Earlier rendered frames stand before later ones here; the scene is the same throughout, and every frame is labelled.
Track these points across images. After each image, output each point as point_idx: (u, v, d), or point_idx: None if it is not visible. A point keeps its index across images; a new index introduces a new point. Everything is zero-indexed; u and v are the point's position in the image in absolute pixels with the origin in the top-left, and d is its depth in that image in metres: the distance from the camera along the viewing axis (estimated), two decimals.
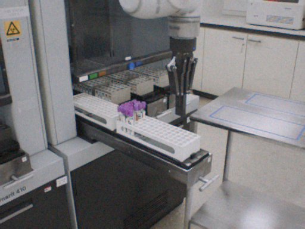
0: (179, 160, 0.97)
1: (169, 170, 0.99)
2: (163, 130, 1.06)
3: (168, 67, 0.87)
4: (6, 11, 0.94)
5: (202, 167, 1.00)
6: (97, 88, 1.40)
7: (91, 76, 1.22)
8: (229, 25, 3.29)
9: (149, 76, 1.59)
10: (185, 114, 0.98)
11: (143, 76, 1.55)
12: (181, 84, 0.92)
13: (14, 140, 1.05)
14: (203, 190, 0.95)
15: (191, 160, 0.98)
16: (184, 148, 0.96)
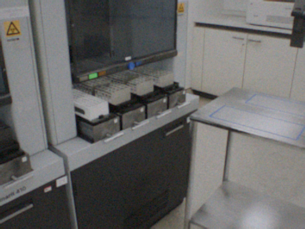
0: (88, 120, 1.25)
1: (82, 127, 1.26)
2: (81, 98, 1.33)
3: None
4: (6, 11, 0.94)
5: (108, 126, 1.27)
6: (97, 88, 1.40)
7: (91, 76, 1.22)
8: (229, 25, 3.29)
9: (149, 76, 1.59)
10: (289, 45, 0.72)
11: (143, 76, 1.55)
12: None
13: (14, 140, 1.05)
14: (106, 142, 1.23)
15: (98, 119, 1.25)
16: (90, 110, 1.23)
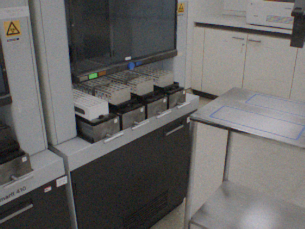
0: (88, 120, 1.25)
1: (82, 127, 1.26)
2: (81, 98, 1.33)
3: None
4: (6, 11, 0.94)
5: (108, 126, 1.27)
6: (97, 88, 1.40)
7: (91, 76, 1.22)
8: (229, 25, 3.29)
9: (149, 76, 1.59)
10: (289, 45, 0.72)
11: (143, 76, 1.55)
12: None
13: (14, 140, 1.05)
14: (106, 142, 1.23)
15: (98, 119, 1.25)
16: (90, 110, 1.23)
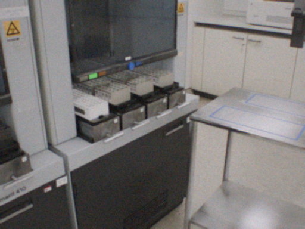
0: (88, 120, 1.25)
1: (82, 127, 1.26)
2: (81, 98, 1.33)
3: None
4: (6, 11, 0.94)
5: (108, 126, 1.27)
6: (97, 88, 1.40)
7: (91, 76, 1.22)
8: (229, 25, 3.29)
9: (149, 76, 1.59)
10: (289, 45, 0.72)
11: (143, 76, 1.55)
12: None
13: (14, 140, 1.05)
14: (106, 142, 1.23)
15: (98, 119, 1.25)
16: (90, 110, 1.23)
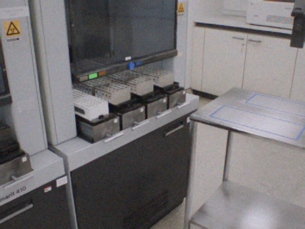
0: (88, 120, 1.25)
1: (82, 127, 1.26)
2: (81, 98, 1.33)
3: None
4: (6, 11, 0.94)
5: (108, 126, 1.27)
6: (97, 88, 1.40)
7: (91, 76, 1.22)
8: (229, 25, 3.29)
9: (149, 76, 1.59)
10: (289, 45, 0.72)
11: (143, 76, 1.55)
12: None
13: (14, 140, 1.05)
14: (106, 142, 1.23)
15: (98, 119, 1.25)
16: (90, 110, 1.23)
